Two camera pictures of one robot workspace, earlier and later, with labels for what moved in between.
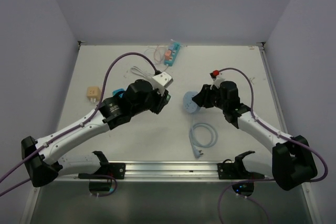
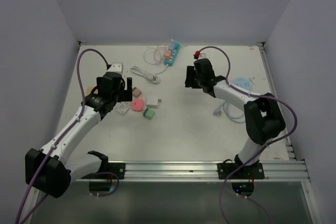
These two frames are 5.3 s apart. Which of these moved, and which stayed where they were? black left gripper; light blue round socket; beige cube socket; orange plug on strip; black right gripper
Moved: black right gripper; black left gripper; light blue round socket
Stayed: orange plug on strip; beige cube socket
